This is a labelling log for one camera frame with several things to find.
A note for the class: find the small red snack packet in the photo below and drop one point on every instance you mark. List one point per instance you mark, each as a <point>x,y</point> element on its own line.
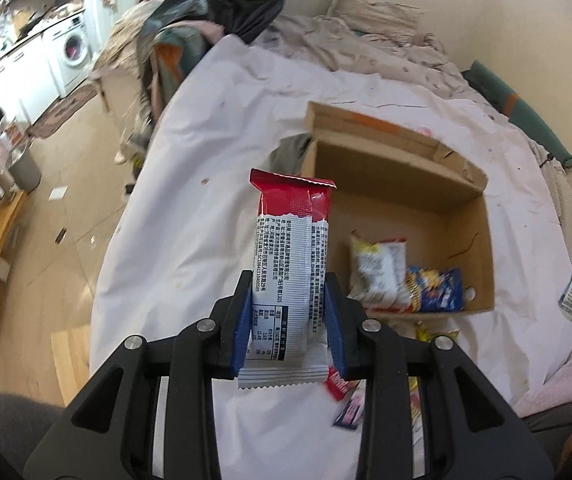
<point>338,385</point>

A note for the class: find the white printed bed sheet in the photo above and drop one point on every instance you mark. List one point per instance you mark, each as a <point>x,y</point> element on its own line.
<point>205,240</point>

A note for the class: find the cardboard box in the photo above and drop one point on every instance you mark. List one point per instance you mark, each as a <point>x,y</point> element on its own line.
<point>406,195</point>

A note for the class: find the pink blanket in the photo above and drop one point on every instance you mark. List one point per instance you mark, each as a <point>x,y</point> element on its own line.
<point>566,380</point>

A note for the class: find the green orange cushion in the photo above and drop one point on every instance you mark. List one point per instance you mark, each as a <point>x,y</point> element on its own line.
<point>521,110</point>

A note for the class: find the patterned rug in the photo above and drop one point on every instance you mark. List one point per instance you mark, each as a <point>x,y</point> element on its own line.
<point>63,110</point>

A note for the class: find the small yellow snack packet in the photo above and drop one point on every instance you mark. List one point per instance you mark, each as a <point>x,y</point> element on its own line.
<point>433,334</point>

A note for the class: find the white yellow snack packet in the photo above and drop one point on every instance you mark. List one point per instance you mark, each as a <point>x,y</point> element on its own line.
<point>377,270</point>

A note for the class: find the pink snack packet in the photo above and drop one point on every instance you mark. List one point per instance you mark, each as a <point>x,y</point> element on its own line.
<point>352,410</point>

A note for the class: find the white washing machine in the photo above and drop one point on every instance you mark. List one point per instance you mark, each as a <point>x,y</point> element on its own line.
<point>70,50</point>

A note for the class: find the red white snack packet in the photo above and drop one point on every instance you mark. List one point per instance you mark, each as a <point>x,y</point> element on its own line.
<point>286,240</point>

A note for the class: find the black plastic bag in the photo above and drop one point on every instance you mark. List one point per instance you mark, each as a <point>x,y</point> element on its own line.
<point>246,0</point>

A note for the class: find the wooden board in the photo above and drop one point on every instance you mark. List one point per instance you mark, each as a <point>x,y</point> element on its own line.
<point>73,365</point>

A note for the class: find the beige pillow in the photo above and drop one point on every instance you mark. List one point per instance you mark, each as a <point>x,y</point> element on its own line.
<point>371,7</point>

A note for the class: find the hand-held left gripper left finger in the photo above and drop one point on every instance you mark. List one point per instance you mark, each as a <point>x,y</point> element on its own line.
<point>244,327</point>

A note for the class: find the colourful clothes pile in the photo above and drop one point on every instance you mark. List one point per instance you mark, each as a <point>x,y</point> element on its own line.
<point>170,65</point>

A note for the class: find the blue yellow snack packet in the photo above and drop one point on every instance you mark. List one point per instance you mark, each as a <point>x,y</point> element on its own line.
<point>436,290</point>

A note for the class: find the white kitchen cabinets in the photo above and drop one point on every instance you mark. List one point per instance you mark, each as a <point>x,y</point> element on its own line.
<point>20,80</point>

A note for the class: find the beige duvet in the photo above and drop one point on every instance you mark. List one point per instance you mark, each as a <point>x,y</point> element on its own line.
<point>366,55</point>

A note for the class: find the grey trash bin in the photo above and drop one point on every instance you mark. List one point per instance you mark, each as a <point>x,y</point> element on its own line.
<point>25,172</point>

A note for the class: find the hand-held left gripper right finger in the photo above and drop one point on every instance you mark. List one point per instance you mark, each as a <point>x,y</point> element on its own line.
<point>335,327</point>

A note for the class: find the grey cloth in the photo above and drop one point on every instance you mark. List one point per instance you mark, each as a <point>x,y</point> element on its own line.
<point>5,430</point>

